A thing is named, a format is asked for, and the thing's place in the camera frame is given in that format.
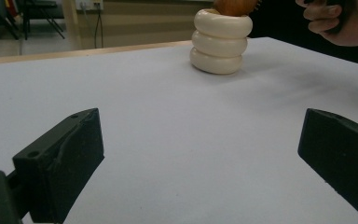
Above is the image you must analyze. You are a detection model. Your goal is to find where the dark chair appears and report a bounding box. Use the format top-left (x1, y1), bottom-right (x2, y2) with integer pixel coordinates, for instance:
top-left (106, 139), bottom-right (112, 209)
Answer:
top-left (20, 0), bottom-right (66, 41)

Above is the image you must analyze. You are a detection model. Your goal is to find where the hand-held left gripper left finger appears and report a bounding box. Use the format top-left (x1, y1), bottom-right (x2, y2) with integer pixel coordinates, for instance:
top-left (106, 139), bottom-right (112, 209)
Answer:
top-left (12, 107), bottom-right (105, 224)

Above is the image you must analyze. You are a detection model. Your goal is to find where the white wall outlet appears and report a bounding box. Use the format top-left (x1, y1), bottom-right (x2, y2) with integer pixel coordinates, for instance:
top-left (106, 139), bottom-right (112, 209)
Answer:
top-left (75, 0), bottom-right (104, 11)

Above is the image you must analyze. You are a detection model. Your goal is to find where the black hanging cable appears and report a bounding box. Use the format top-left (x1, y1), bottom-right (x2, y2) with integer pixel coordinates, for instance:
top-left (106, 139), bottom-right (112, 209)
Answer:
top-left (93, 4), bottom-right (104, 49)

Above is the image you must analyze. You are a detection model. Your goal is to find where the cream ribbed cup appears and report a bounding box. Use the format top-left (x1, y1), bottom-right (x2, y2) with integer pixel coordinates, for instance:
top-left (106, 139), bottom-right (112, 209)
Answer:
top-left (189, 8), bottom-right (254, 76)

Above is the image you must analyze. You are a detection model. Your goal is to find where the white board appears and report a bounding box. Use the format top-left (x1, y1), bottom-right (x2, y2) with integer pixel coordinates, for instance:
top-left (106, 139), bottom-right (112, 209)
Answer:
top-left (0, 36), bottom-right (358, 224)

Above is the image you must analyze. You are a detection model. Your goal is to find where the wooden table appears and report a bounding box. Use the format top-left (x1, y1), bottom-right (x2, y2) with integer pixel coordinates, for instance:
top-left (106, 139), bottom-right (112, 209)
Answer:
top-left (0, 39), bottom-right (197, 66)

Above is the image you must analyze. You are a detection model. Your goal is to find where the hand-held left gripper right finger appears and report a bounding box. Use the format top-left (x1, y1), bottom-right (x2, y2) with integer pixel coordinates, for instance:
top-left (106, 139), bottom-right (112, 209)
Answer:
top-left (297, 107), bottom-right (358, 224)

